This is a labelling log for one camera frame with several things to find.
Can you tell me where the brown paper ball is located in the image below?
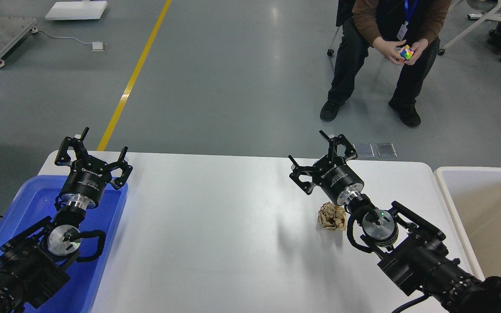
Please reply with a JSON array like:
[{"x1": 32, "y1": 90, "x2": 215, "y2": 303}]
[{"x1": 317, "y1": 202, "x2": 347, "y2": 232}]

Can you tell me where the colourful rubik's cube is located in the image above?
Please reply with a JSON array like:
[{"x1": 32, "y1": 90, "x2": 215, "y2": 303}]
[{"x1": 398, "y1": 44, "x2": 415, "y2": 61}]

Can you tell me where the seated person in black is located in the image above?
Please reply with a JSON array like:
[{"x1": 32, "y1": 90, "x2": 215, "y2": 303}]
[{"x1": 320, "y1": 0, "x2": 451, "y2": 127}]

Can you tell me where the right floor metal plate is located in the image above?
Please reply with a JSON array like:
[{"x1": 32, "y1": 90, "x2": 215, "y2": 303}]
[{"x1": 375, "y1": 143, "x2": 397, "y2": 158}]

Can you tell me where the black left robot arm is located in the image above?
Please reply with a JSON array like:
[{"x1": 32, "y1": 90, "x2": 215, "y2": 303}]
[{"x1": 0, "y1": 127, "x2": 133, "y2": 313}]

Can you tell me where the white chair frame right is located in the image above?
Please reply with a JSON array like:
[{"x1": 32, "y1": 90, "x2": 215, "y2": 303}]
[{"x1": 438, "y1": 0, "x2": 501, "y2": 63}]

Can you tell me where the blue plastic bin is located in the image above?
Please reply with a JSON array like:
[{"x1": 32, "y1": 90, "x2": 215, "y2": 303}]
[{"x1": 0, "y1": 175, "x2": 129, "y2": 313}]

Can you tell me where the person's chair leg with caster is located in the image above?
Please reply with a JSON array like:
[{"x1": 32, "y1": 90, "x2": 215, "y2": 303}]
[{"x1": 327, "y1": 26, "x2": 341, "y2": 58}]

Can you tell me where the floor metal plate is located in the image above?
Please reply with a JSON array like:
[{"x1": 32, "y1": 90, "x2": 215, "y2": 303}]
[
  {"x1": 375, "y1": 143, "x2": 397, "y2": 158},
  {"x1": 353, "y1": 144, "x2": 374, "y2": 158}
]

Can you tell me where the white power adapter with cable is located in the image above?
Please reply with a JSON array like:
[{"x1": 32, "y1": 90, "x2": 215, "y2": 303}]
[{"x1": 30, "y1": 28, "x2": 107, "y2": 52}]

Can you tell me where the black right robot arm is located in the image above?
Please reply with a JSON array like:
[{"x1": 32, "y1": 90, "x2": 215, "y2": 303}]
[{"x1": 290, "y1": 131, "x2": 501, "y2": 313}]

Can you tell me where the metal wheeled platform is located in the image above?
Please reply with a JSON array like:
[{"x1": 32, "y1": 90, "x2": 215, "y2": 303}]
[{"x1": 0, "y1": 0, "x2": 37, "y2": 69}]

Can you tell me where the blue lanyard with badge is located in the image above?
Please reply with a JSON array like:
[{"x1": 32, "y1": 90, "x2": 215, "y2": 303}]
[{"x1": 397, "y1": 0, "x2": 419, "y2": 42}]

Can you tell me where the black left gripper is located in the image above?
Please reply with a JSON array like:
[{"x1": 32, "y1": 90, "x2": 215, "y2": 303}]
[{"x1": 54, "y1": 127, "x2": 133, "y2": 210}]

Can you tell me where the person's right hand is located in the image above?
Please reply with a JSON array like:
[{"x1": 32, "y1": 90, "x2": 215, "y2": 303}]
[{"x1": 371, "y1": 37, "x2": 406, "y2": 66}]

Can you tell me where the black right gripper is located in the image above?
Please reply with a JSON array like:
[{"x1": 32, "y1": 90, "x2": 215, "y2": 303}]
[{"x1": 288, "y1": 130, "x2": 364, "y2": 206}]

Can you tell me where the beige plastic bin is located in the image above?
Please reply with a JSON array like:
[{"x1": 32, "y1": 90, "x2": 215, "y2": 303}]
[{"x1": 434, "y1": 166, "x2": 501, "y2": 280}]

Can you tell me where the person's left hand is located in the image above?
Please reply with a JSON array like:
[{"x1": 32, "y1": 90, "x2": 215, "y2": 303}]
[{"x1": 405, "y1": 38, "x2": 429, "y2": 66}]

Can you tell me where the left floor metal plate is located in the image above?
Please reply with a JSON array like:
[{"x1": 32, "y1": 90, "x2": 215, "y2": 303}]
[{"x1": 353, "y1": 144, "x2": 374, "y2": 158}]

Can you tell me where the white flat board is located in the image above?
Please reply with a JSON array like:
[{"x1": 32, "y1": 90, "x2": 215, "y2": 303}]
[{"x1": 44, "y1": 0, "x2": 108, "y2": 20}]

